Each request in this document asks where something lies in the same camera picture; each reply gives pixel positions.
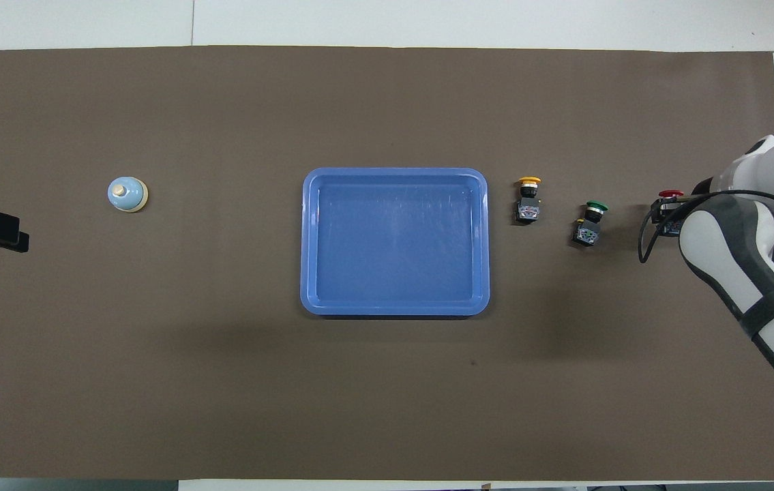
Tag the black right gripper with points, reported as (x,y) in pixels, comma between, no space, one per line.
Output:
(706,187)

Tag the red push button switch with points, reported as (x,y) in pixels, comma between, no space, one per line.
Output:
(670,194)

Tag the green push button switch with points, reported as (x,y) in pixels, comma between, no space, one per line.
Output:
(588,235)

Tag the light blue call bell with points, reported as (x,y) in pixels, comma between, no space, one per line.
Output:
(126,195)

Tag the yellow push button switch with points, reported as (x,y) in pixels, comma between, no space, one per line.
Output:
(528,210)

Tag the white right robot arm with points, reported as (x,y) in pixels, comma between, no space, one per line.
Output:
(748,279)

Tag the blue plastic tray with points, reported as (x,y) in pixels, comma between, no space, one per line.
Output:
(393,245)

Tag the brown table mat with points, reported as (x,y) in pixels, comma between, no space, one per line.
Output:
(223,382)

